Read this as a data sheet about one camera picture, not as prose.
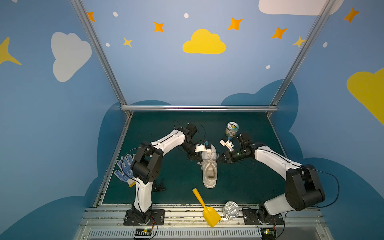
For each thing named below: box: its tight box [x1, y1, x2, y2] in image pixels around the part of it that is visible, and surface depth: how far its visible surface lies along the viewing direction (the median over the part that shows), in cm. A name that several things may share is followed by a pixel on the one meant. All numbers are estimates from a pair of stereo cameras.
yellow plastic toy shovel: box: [192, 188, 222, 227], surface depth 78 cm
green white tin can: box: [225, 121, 239, 138], surface depth 106 cm
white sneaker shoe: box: [200, 144, 218, 189], surface depth 86 cm
